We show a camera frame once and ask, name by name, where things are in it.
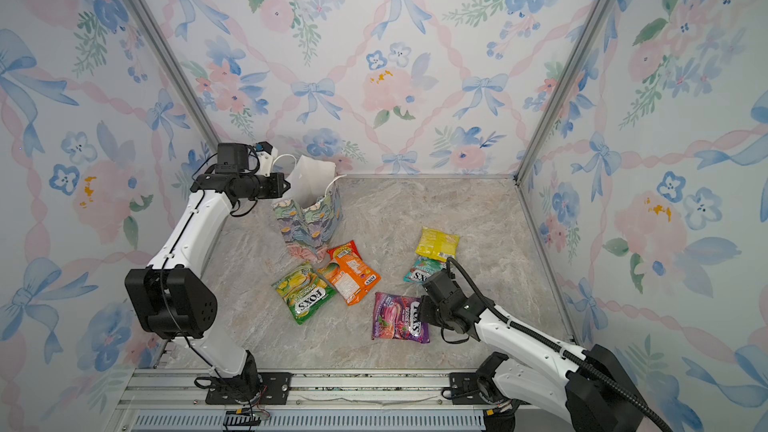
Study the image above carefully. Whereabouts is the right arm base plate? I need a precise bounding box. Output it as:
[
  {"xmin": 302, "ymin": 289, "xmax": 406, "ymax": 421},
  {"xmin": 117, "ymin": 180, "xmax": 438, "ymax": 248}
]
[{"xmin": 442, "ymin": 372, "xmax": 502, "ymax": 405}]

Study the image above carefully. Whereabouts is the front aluminium base frame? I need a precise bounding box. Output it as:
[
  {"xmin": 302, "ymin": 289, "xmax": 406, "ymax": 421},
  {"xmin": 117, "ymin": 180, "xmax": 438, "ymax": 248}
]
[{"xmin": 110, "ymin": 365, "xmax": 631, "ymax": 432}]

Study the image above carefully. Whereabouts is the right corner aluminium post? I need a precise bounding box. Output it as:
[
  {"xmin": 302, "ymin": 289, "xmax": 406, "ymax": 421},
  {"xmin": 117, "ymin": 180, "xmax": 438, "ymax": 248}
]
[{"xmin": 514, "ymin": 0, "xmax": 615, "ymax": 187}]

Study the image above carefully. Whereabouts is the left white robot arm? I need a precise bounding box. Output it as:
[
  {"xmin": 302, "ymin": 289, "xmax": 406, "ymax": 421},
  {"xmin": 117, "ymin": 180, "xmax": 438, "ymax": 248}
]
[{"xmin": 124, "ymin": 171, "xmax": 290, "ymax": 403}]

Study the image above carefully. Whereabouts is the green Fox's candy bag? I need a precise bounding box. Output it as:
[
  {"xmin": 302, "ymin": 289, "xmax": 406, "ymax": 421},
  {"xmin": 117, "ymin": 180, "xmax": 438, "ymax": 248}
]
[{"xmin": 272, "ymin": 262, "xmax": 337, "ymax": 325}]

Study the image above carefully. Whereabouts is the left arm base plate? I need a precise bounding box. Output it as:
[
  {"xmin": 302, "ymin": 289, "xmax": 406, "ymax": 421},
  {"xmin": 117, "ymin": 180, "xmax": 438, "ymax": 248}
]
[{"xmin": 205, "ymin": 372, "xmax": 293, "ymax": 405}]

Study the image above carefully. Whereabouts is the black corrugated cable conduit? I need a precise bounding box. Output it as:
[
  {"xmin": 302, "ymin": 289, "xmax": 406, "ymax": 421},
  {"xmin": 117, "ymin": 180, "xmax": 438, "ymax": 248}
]
[{"xmin": 445, "ymin": 256, "xmax": 676, "ymax": 432}]

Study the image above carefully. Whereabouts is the left corner aluminium post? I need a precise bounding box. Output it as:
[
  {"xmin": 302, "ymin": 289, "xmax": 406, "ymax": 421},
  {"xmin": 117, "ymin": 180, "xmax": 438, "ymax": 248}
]
[{"xmin": 123, "ymin": 0, "xmax": 219, "ymax": 152}]

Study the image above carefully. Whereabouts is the purple Fox's bag front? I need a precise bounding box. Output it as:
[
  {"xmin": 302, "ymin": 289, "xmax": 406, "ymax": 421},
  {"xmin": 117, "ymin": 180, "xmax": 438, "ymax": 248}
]
[{"xmin": 371, "ymin": 292, "xmax": 430, "ymax": 344}]

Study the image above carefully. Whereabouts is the yellow snack packet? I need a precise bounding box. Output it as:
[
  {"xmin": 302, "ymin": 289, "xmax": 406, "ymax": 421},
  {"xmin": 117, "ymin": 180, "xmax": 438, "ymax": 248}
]
[{"xmin": 415, "ymin": 227, "xmax": 460, "ymax": 262}]

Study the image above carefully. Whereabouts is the back aluminium floor rail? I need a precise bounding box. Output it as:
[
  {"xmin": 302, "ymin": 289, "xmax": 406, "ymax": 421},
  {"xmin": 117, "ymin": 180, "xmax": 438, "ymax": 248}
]
[{"xmin": 343, "ymin": 174, "xmax": 516, "ymax": 182}]

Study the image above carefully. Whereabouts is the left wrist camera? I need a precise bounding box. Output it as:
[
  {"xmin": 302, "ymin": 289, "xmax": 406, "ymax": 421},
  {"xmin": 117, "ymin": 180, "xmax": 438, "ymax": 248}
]
[{"xmin": 214, "ymin": 141, "xmax": 279, "ymax": 176}]

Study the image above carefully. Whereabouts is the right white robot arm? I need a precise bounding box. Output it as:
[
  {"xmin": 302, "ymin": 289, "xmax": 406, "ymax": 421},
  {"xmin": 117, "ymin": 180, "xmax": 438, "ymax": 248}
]
[{"xmin": 420, "ymin": 271, "xmax": 647, "ymax": 431}]

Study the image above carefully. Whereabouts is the teal Fox's candy bag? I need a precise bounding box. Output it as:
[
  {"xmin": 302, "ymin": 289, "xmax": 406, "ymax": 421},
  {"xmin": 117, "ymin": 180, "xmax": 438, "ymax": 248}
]
[{"xmin": 403, "ymin": 255, "xmax": 446, "ymax": 284}]

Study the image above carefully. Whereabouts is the orange snack packet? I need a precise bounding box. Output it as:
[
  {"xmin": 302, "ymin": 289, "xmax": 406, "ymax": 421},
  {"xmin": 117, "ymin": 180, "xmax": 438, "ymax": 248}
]
[{"xmin": 319, "ymin": 240, "xmax": 381, "ymax": 306}]

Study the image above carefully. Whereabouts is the corner aluminium post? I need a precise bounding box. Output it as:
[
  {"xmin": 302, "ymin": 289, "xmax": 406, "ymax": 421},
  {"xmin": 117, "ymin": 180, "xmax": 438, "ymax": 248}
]
[
  {"xmin": 514, "ymin": 0, "xmax": 615, "ymax": 187},
  {"xmin": 123, "ymin": 0, "xmax": 219, "ymax": 152}
]

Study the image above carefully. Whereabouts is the floral paper gift bag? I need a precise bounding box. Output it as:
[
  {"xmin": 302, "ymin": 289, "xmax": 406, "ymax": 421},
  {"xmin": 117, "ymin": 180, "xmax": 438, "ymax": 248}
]
[{"xmin": 272, "ymin": 156, "xmax": 343, "ymax": 264}]

